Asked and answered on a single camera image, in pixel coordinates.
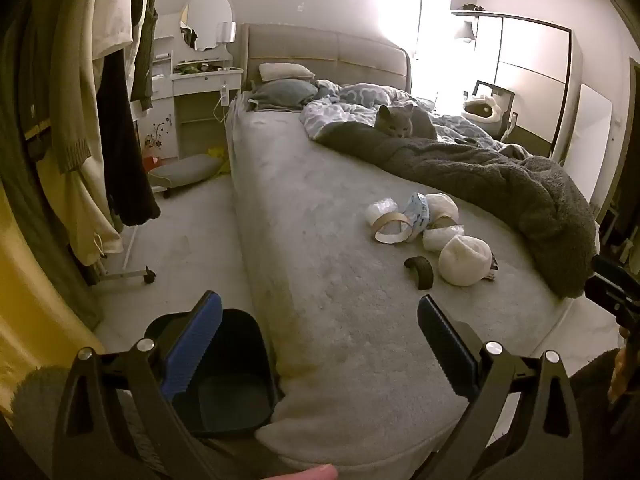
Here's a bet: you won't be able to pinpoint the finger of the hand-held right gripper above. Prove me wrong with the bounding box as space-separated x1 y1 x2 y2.
584 255 640 333

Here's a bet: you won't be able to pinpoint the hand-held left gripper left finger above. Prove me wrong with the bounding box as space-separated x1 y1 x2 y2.
52 290 224 480

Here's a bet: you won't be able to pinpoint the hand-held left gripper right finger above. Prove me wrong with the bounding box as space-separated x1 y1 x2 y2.
417 294 586 480

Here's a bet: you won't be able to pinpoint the black trash bin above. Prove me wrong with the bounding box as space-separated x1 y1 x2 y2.
144 307 283 436

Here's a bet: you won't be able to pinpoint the black tape roll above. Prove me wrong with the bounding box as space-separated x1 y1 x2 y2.
404 256 434 291

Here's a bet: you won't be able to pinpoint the white tissue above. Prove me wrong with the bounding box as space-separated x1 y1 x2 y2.
422 225 466 253

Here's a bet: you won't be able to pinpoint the blue white plastic wrapper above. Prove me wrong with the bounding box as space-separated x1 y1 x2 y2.
402 192 432 231

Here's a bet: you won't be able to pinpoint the cardboard tape core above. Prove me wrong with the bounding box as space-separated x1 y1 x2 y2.
369 211 414 247

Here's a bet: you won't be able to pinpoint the clear plastic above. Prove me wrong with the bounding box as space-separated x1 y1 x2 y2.
365 198 399 226

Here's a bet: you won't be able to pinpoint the person's right forearm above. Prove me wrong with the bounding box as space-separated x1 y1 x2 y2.
570 347 640 480

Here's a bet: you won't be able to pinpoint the person's left forearm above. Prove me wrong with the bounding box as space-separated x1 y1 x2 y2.
10 366 76 480

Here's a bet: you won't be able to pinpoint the person's right hand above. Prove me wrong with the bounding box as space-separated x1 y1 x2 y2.
606 325 632 403

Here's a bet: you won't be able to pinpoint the person's left hand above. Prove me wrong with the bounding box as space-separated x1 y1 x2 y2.
280 464 339 480

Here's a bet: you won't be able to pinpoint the wheeled clothes rack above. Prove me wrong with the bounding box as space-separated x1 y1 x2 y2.
90 225 157 286

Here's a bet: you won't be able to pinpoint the grey bed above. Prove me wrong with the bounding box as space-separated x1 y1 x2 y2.
225 23 601 471

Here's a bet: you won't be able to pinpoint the dark grey fleece blanket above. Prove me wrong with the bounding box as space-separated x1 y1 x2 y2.
315 122 599 297

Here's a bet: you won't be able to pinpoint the white board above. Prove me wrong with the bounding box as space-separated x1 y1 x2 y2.
565 82 613 201

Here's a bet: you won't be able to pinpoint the yellow garment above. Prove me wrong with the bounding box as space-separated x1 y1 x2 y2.
0 180 108 411

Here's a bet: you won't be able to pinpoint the grey cushioned stool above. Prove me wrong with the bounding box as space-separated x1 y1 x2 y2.
148 154 219 198

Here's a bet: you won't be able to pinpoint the yellow object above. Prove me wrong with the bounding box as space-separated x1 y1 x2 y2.
207 146 232 173

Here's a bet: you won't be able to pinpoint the black hanging garment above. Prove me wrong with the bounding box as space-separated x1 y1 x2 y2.
97 47 162 227

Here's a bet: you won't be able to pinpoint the white cat bed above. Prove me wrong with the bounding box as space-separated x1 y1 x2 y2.
462 95 503 128

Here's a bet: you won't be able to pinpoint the black chair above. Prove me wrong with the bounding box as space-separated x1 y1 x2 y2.
472 80 516 138

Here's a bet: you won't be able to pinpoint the large wardrobe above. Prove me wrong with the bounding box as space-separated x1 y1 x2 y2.
450 7 586 161

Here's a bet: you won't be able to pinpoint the grey cat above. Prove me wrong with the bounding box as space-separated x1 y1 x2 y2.
375 103 437 140

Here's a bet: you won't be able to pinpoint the beige coat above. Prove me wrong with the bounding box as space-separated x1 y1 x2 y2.
37 0 126 266

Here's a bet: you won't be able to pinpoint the blue patterned duvet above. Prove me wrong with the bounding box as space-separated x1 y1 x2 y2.
300 80 526 161

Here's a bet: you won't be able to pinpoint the white vanity desk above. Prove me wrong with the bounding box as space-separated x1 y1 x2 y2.
150 25 243 161

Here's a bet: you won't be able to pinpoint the grey pillow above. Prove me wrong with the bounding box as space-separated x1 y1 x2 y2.
248 79 319 111

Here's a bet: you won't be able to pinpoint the beige pillow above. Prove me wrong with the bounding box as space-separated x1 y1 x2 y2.
258 62 316 82

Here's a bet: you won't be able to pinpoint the hanging clothes on rack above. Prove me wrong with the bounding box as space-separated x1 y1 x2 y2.
0 0 121 331

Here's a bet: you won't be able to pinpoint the dark green knit garment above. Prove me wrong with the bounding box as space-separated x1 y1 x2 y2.
131 0 161 111

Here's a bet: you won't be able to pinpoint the grey padded headboard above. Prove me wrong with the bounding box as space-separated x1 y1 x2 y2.
240 23 412 98

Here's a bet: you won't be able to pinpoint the round vanity mirror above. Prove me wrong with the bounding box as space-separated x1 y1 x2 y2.
180 0 234 52

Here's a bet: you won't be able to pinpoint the white t-shirt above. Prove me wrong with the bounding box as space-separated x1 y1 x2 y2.
92 0 136 61

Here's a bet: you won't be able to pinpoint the white charger with cable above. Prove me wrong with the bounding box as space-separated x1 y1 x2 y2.
215 82 231 123

